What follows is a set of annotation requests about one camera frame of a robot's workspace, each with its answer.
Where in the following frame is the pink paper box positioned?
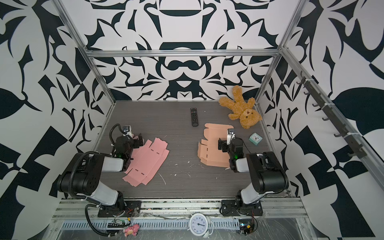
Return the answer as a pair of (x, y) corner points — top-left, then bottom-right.
(123, 138), (170, 187)

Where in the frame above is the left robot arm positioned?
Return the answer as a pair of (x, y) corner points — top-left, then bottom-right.
(57, 124), (144, 212)

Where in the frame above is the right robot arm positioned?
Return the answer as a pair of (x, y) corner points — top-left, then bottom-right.
(218, 138), (289, 207)

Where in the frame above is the peach flat paper box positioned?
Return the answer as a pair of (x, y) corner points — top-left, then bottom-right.
(198, 123), (234, 168)

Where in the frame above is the small green alarm clock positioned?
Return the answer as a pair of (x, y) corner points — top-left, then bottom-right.
(249, 133), (263, 146)

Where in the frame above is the brown teddy bear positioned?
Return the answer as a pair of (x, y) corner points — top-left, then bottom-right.
(219, 86), (262, 129)

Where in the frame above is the black tv remote control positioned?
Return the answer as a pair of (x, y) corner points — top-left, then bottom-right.
(191, 108), (199, 127)

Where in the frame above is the green circuit board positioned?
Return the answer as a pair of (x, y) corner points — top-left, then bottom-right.
(107, 219), (131, 229)

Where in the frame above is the black electronics module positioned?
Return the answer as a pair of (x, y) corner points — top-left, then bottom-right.
(240, 218), (259, 236)

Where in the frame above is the white round table clock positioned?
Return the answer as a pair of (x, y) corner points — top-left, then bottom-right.
(189, 213), (215, 239)

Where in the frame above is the small pink toy figure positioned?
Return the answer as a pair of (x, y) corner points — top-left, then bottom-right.
(124, 224), (140, 237)

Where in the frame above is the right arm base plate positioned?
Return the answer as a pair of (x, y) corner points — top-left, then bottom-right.
(219, 200), (264, 217)

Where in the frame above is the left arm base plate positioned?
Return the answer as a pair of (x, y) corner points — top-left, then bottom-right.
(98, 201), (142, 218)

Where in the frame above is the black corrugated cable conduit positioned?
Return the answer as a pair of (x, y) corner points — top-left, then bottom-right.
(84, 203), (118, 238)

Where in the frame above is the black wall hook rack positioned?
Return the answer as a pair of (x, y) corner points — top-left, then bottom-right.
(298, 76), (367, 159)

